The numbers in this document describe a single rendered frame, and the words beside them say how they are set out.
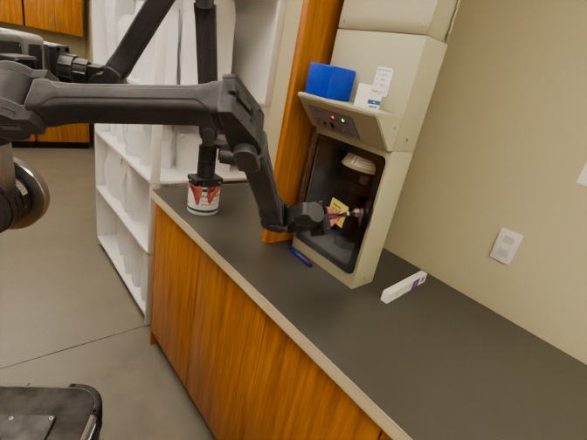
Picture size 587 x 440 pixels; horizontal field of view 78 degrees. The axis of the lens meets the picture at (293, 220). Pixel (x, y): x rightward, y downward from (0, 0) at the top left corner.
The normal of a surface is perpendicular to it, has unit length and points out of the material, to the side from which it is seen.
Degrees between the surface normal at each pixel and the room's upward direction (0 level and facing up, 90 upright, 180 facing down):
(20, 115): 46
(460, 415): 0
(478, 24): 90
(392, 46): 90
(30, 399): 0
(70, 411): 0
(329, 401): 90
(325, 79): 90
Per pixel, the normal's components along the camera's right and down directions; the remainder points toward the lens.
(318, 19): 0.63, 0.40
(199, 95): -0.01, -0.38
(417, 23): -0.76, 0.11
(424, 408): 0.18, -0.91
